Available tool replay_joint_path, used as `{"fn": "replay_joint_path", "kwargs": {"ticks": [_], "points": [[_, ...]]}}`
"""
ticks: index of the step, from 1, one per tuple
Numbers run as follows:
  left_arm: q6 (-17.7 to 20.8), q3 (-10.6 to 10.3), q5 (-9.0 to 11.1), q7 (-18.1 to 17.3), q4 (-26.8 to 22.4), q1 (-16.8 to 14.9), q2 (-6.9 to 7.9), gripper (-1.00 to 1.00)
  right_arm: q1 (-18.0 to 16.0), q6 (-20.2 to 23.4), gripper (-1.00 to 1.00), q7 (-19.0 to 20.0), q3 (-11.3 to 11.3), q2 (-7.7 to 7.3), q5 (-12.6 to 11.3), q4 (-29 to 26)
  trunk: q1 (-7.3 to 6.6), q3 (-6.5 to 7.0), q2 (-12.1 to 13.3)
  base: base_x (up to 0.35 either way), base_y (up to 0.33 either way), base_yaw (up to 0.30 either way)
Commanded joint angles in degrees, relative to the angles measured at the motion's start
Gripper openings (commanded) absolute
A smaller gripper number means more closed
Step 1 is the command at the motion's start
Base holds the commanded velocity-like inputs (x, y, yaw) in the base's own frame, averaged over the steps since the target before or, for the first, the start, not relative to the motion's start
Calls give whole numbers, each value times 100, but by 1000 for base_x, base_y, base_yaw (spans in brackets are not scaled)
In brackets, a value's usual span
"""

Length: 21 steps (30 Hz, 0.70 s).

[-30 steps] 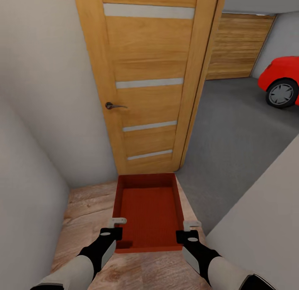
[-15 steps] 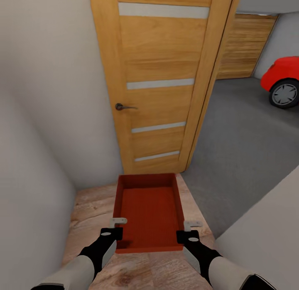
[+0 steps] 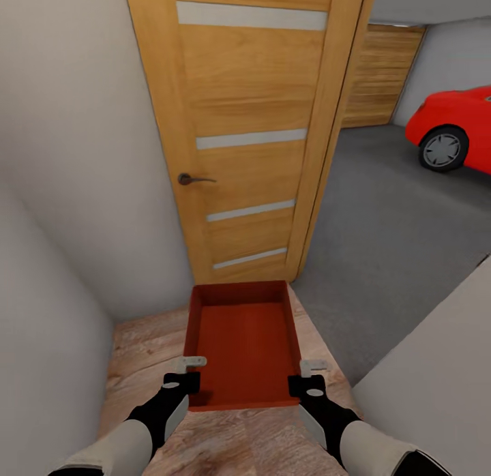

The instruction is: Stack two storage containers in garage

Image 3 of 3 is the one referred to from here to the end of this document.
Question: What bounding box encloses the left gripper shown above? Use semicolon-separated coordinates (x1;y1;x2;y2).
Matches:
163;372;200;393

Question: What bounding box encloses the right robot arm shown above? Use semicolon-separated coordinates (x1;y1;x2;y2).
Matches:
288;359;456;476

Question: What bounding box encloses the storage box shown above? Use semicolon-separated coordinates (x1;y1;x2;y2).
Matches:
183;280;302;413

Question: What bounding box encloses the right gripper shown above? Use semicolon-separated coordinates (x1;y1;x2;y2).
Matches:
288;374;327;399

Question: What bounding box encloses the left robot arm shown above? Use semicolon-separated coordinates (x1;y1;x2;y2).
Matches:
46;356;207;476

